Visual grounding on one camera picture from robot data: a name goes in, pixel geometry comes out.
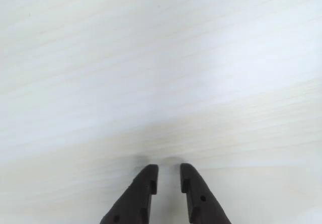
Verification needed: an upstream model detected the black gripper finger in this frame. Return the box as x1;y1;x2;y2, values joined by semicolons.
180;163;231;224
100;164;159;224

